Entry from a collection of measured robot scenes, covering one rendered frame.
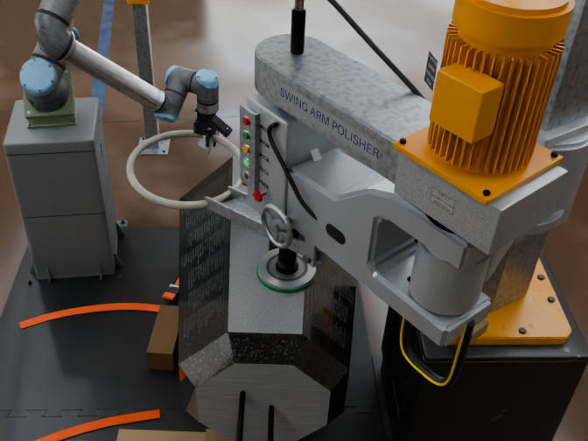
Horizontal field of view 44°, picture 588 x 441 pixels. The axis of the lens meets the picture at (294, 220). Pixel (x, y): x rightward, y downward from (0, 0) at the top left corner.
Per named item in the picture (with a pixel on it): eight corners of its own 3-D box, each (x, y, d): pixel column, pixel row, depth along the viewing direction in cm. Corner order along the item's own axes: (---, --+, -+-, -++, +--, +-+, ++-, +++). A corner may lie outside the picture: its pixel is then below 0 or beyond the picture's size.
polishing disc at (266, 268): (262, 247, 271) (262, 244, 270) (318, 253, 270) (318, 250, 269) (253, 286, 255) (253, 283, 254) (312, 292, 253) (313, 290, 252)
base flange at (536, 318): (531, 253, 296) (535, 244, 293) (572, 345, 258) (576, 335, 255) (413, 253, 293) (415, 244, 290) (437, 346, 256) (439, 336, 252)
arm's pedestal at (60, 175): (25, 289, 372) (-12, 150, 318) (37, 227, 410) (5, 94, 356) (124, 281, 379) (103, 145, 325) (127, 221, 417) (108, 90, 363)
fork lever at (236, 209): (357, 246, 239) (356, 232, 236) (313, 269, 229) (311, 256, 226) (239, 193, 289) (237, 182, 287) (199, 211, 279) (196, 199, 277)
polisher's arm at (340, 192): (481, 342, 209) (521, 210, 178) (428, 381, 197) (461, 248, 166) (316, 214, 252) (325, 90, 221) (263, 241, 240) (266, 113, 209)
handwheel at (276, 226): (311, 246, 229) (314, 209, 220) (287, 259, 224) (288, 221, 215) (282, 221, 238) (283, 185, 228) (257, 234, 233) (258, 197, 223)
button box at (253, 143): (261, 188, 234) (262, 112, 216) (254, 192, 233) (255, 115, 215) (246, 177, 239) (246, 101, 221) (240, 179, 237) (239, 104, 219)
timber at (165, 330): (162, 321, 356) (160, 304, 349) (185, 323, 356) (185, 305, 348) (148, 369, 333) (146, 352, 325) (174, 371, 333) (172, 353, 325)
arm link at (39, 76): (20, 94, 319) (11, 84, 302) (35, 60, 322) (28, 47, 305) (53, 108, 321) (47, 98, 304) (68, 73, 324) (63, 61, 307)
